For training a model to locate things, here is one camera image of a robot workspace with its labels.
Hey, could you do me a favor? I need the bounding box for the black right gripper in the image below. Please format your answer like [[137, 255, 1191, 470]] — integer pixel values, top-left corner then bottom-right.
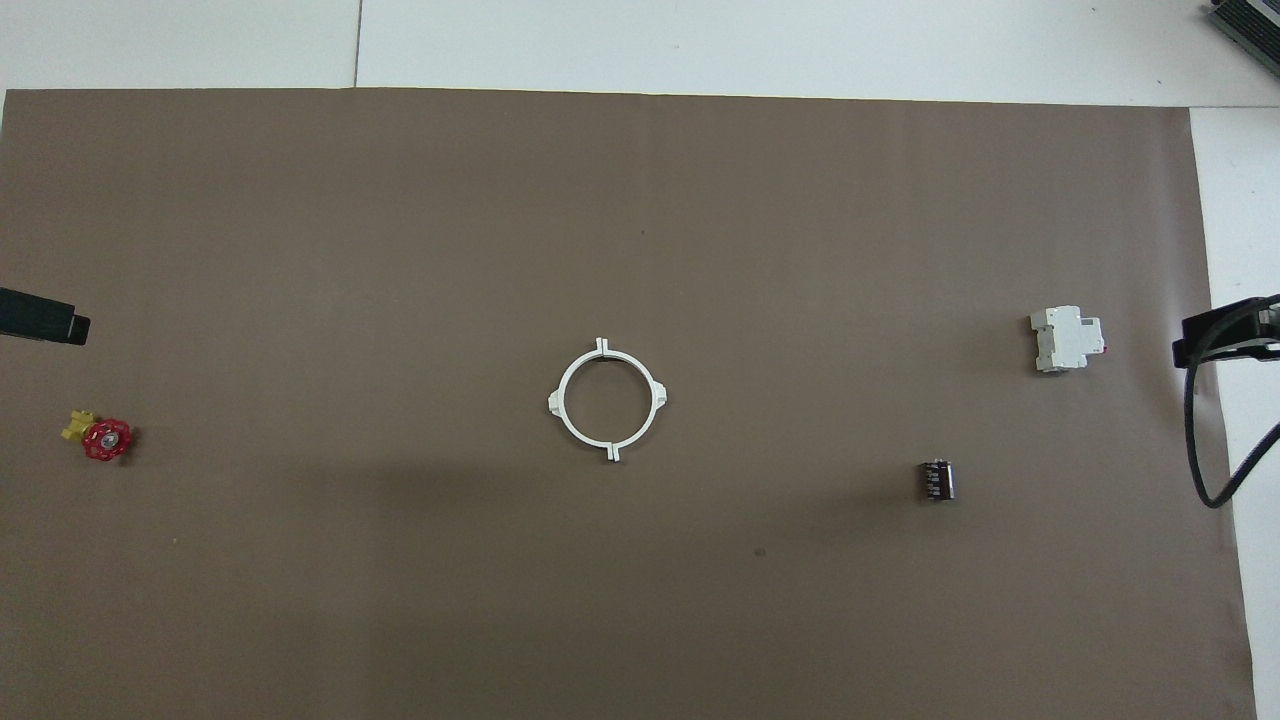
[[1172, 293, 1280, 369]]

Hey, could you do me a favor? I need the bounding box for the white half-ring pipe clamp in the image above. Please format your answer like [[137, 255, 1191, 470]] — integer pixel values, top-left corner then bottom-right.
[[603, 340, 668, 463], [548, 338, 614, 463]]

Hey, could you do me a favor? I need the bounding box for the brass valve with red handwheel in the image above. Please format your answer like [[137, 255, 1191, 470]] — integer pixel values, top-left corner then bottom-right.
[[62, 408, 134, 462]]

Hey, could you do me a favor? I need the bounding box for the white circuit breaker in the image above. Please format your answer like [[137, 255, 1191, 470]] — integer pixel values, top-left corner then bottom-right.
[[1030, 305, 1106, 375]]

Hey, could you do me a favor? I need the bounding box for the grey ribbed device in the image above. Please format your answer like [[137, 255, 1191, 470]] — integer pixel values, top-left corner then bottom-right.
[[1205, 0, 1280, 76]]

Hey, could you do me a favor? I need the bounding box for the brown paper table mat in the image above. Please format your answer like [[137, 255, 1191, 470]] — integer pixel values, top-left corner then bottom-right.
[[0, 88, 1259, 720]]

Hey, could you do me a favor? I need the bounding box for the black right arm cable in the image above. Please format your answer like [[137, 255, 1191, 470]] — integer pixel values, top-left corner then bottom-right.
[[1183, 298, 1280, 509]]

